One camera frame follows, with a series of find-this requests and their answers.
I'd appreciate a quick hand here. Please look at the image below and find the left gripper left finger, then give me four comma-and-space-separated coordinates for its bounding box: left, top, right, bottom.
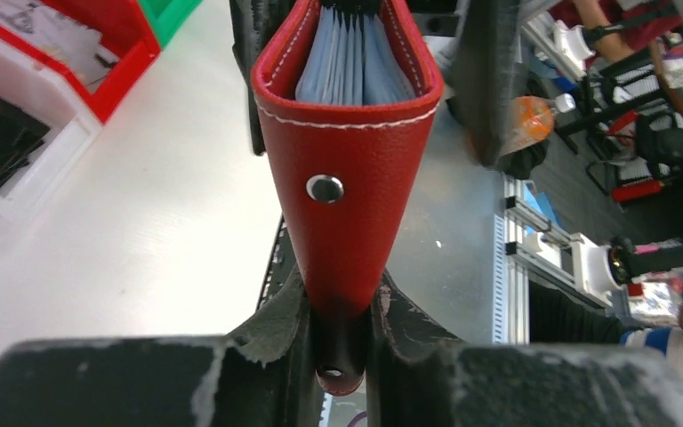
0, 267, 312, 426

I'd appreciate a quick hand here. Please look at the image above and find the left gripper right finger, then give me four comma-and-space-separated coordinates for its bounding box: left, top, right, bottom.
366, 275, 683, 426

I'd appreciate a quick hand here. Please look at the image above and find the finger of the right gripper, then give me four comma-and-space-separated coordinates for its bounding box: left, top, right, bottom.
403, 0, 522, 168
229, 0, 294, 156

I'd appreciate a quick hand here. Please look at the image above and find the red leather card holder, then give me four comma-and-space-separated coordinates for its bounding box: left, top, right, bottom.
250, 1, 444, 396

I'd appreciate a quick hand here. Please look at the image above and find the white VIP cards stack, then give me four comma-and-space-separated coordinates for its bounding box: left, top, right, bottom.
0, 1, 119, 93

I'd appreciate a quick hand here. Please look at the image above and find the green plastic bin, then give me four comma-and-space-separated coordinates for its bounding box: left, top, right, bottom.
138, 0, 202, 50

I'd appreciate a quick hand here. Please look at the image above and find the red plastic bin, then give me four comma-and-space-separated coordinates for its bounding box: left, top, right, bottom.
0, 1, 161, 123

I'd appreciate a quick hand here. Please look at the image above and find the white plastic bin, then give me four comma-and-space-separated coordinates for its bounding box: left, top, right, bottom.
0, 39, 101, 222

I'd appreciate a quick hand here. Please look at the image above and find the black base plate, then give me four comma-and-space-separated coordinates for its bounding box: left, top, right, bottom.
256, 217, 296, 310

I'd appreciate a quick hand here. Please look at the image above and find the white cable comb rail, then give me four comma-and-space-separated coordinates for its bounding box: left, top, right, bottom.
492, 177, 529, 344

